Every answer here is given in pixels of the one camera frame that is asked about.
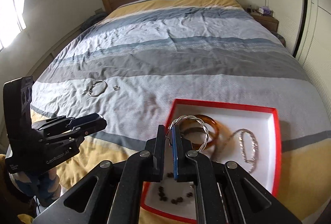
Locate dark beaded bracelet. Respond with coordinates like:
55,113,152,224
157,171,195,205

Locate dark olive bangle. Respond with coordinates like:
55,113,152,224
181,127,219,150

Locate silver thin bangle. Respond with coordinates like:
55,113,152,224
88,81,108,97

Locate twisted silver rose bracelet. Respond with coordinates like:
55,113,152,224
165,115,210,153

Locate amber orange bangle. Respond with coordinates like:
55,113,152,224
179,114,221,152

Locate blue white gloved hand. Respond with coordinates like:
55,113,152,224
9,167,62,207

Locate red shallow box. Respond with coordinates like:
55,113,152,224
141,98,282,223

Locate bright window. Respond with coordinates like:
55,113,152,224
0,0,26,50

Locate striped bed cover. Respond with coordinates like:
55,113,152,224
31,0,330,223

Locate wooden nightstand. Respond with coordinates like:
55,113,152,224
250,12,279,32

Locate white wardrobe doors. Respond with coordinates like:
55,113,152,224
262,0,331,100

